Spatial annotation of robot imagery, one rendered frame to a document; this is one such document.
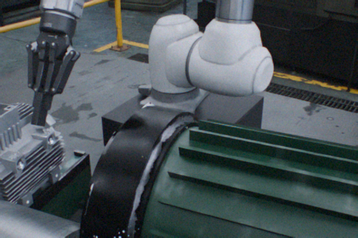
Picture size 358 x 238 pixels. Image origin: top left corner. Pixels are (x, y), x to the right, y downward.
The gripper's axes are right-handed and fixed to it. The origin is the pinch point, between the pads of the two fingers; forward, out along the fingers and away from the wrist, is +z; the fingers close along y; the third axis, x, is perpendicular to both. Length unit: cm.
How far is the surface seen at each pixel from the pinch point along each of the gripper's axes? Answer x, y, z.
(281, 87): 316, 3, -52
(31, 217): -30.8, 25.0, 13.2
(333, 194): -47, 61, 0
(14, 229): -34.1, 25.3, 14.2
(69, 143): 45, -21, 10
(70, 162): 18.3, -1.7, 12.2
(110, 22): 419, -238, -115
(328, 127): 83, 55, -12
